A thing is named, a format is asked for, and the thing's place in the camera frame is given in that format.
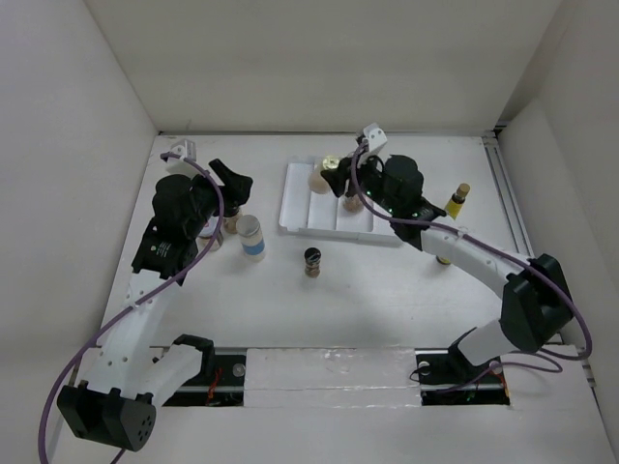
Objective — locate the yellow bottle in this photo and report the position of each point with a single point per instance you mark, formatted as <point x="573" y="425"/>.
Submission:
<point x="456" y="201"/>
<point x="443" y="261"/>

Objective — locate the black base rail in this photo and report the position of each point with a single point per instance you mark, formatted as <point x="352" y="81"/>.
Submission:
<point x="335" y="378"/>

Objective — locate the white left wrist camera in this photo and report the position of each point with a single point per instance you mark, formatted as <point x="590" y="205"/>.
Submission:
<point x="176" y="157"/>

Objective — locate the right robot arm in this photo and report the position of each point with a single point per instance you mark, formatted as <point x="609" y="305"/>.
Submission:
<point x="533" y="291"/>

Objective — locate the white divided organizer tray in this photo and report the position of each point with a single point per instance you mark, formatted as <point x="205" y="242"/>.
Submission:
<point x="322" y="216"/>

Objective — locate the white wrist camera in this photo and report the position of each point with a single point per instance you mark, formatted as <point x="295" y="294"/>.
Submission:
<point x="372" y="139"/>
<point x="176" y="157"/>

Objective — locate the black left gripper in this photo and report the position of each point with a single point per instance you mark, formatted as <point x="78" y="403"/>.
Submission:
<point x="235" y="186"/>

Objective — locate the blue label white bottle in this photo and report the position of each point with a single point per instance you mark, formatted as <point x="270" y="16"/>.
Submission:
<point x="251" y="237"/>

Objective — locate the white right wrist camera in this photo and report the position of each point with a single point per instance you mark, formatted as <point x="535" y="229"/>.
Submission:
<point x="372" y="139"/>

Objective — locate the red label spice jar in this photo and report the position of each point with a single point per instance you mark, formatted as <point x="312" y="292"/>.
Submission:
<point x="210" y="236"/>

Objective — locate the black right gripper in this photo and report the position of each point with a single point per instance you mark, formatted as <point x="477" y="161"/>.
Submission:
<point x="338" y="178"/>

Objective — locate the pink lid spice jar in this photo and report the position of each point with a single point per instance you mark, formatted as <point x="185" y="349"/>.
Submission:
<point x="352" y="204"/>

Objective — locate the yellow-green lid spice jar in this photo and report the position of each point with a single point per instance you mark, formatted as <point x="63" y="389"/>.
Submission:
<point x="316" y="181"/>

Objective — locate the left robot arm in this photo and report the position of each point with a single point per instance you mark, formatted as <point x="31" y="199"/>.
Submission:
<point x="117" y="400"/>

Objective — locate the small dark pepper bottle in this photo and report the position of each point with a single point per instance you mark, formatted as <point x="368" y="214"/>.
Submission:
<point x="312" y="257"/>

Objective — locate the aluminium side rail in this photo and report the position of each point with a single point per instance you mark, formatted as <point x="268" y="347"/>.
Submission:
<point x="507" y="194"/>

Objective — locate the black dome lid jar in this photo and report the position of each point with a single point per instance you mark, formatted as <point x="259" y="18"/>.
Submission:
<point x="230" y="220"/>

